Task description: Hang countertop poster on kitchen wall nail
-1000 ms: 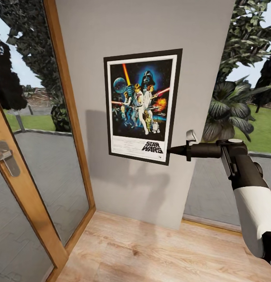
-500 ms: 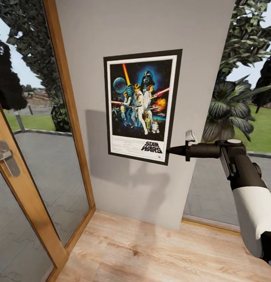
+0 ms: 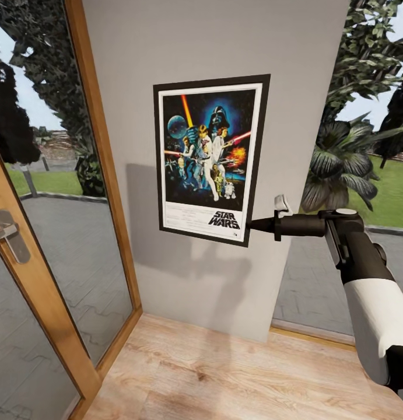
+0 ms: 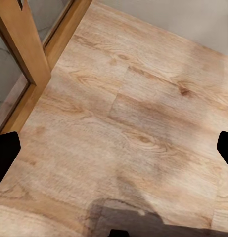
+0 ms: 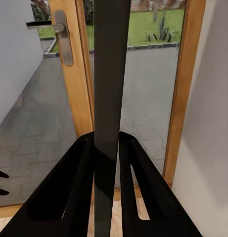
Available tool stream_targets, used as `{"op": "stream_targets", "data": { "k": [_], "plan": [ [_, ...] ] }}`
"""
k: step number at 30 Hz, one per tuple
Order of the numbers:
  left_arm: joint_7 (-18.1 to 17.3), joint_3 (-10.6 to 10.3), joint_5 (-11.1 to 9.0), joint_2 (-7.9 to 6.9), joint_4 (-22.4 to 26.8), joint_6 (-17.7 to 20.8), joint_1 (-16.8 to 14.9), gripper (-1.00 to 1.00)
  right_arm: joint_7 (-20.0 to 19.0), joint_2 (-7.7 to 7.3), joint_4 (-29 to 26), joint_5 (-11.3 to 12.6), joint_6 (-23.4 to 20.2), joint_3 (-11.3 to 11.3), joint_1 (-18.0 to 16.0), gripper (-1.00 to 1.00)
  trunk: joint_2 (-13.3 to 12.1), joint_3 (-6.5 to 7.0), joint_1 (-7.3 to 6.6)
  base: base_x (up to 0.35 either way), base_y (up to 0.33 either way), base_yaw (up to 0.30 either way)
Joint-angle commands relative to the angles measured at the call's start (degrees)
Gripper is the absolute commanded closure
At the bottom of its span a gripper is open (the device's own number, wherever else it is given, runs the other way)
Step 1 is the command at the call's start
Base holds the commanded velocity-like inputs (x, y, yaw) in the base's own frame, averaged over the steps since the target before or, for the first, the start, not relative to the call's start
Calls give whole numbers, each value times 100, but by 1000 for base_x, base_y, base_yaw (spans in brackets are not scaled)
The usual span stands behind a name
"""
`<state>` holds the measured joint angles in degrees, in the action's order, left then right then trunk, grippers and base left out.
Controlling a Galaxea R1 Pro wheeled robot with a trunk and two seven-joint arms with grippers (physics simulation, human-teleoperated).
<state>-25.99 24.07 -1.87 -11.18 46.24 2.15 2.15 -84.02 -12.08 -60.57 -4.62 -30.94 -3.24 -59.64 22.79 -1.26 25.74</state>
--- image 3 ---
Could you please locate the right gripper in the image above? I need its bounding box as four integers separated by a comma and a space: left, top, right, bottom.
246, 209, 307, 242

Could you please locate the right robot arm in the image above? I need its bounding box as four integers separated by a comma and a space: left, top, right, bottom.
246, 194, 403, 400

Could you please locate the poster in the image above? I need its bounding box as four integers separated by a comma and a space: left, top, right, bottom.
153, 74, 271, 248

